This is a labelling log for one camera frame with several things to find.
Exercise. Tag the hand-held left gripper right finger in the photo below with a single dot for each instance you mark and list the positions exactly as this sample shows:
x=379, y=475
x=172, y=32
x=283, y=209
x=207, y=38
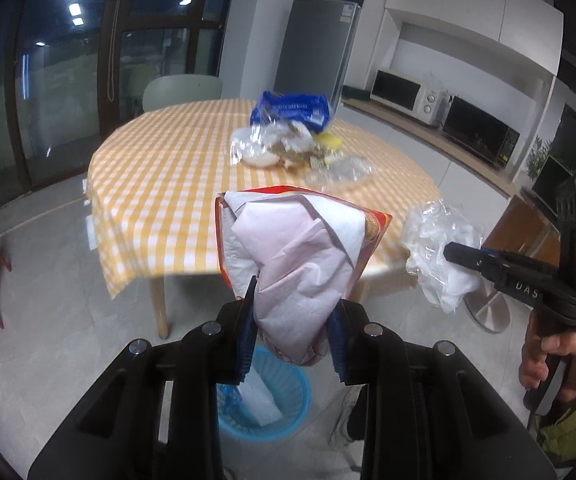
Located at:
x=337, y=347

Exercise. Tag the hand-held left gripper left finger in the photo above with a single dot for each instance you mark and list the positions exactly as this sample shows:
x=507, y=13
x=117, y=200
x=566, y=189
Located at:
x=245, y=342

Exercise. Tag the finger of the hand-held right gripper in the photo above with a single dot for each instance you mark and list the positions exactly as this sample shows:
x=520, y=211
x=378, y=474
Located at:
x=463, y=255
x=495, y=255

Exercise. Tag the white plastic bag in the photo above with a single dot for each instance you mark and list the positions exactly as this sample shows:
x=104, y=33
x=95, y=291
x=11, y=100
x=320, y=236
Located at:
x=433, y=245

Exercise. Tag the blue plastic wastebasket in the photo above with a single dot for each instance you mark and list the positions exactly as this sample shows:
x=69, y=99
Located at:
x=295, y=390

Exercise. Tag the white and orange packet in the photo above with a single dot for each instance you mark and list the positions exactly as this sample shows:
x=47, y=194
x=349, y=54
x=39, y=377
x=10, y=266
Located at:
x=293, y=270

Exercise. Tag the blue snack bag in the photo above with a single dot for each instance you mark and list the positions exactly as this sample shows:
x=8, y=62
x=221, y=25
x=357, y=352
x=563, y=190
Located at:
x=288, y=107

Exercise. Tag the wooden floor cabinet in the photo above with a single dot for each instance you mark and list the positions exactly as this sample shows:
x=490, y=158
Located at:
x=518, y=235

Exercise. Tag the white round stand base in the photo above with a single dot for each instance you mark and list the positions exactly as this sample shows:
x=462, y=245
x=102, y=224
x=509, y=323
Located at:
x=490, y=312

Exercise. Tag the person's right shoe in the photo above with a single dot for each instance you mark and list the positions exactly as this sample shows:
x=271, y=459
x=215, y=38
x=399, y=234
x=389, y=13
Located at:
x=342, y=420

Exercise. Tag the black monitor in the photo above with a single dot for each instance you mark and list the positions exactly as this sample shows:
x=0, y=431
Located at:
x=550, y=185

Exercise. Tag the wooden table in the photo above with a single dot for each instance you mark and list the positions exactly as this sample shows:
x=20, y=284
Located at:
x=160, y=310

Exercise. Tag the green potted plant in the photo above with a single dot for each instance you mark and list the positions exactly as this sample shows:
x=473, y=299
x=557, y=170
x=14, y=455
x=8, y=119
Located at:
x=538, y=160

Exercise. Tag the black oven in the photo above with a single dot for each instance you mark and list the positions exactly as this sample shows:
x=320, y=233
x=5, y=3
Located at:
x=478, y=127

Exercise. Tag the wooden countertop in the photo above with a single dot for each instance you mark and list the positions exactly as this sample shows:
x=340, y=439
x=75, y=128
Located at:
x=418, y=132

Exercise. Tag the clear plastic bag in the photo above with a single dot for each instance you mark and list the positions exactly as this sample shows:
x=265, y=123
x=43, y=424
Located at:
x=340, y=170

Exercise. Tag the yellow sponge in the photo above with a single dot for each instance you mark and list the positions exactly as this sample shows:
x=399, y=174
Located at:
x=329, y=142

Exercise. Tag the yellow checkered tablecloth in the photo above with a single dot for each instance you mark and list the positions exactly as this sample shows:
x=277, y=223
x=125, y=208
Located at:
x=167, y=185

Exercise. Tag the white microwave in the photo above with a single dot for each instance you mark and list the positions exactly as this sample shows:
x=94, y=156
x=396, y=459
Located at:
x=398, y=91

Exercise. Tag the dark green tray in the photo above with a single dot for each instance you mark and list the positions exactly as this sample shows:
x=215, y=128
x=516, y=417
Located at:
x=355, y=92

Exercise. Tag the clear plastic wrap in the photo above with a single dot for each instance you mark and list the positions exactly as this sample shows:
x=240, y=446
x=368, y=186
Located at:
x=268, y=137

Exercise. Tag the grey refrigerator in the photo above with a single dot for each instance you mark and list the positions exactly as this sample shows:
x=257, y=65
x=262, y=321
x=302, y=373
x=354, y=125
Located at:
x=313, y=50

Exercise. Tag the green chair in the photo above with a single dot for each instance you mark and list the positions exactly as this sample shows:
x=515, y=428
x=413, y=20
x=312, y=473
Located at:
x=182, y=91

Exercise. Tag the dark framed glass window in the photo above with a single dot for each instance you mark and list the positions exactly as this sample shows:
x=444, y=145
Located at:
x=57, y=85

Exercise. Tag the white wall cabinet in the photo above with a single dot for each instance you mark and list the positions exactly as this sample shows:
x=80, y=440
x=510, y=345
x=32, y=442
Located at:
x=468, y=5

